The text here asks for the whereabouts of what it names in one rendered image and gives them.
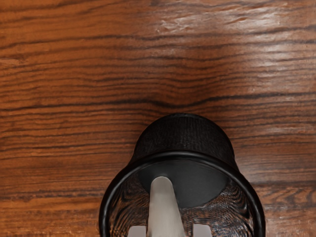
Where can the black mesh pen holder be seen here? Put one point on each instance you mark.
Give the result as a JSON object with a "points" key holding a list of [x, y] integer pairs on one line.
{"points": [[185, 138]]}

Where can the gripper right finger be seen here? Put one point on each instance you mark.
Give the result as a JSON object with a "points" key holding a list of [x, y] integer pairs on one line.
{"points": [[202, 231]]}

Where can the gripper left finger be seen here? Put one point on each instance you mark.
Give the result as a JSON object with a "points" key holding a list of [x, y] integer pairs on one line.
{"points": [[138, 232]]}

